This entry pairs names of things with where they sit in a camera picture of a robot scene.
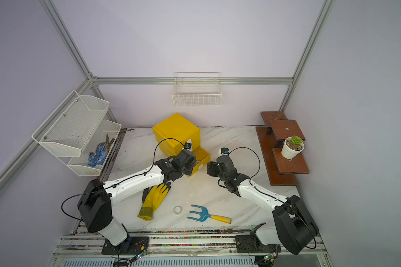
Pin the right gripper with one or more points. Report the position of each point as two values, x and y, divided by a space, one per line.
212 168

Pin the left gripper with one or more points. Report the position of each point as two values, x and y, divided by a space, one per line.
190 170

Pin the yellow bottom drawer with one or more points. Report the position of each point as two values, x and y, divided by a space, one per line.
202 158

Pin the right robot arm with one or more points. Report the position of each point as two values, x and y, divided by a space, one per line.
295 226

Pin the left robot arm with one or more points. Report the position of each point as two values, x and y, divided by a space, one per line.
97 201

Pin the yellow drawer cabinet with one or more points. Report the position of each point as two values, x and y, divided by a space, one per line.
174 132

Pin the clear tape roll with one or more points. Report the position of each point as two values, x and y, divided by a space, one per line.
177 210

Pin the yellow black work glove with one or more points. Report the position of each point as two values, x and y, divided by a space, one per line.
153 201

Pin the blue garden fork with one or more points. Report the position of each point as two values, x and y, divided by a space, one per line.
204 215

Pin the brown wooden step shelf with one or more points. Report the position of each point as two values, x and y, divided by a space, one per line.
281 171

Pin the white potted succulent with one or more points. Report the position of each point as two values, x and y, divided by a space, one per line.
292 146

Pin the blue item in rack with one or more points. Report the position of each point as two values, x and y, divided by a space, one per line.
98 157

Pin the white mesh two-tier rack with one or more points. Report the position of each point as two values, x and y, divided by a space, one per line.
75 129

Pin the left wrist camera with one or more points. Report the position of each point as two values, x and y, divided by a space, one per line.
188 146

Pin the white wire wall basket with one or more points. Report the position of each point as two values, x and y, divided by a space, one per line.
196 95

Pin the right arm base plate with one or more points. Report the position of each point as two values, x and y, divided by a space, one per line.
252 244

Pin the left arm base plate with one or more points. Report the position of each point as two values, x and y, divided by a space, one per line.
131 246

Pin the aluminium frame rail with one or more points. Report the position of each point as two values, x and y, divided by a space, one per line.
191 80

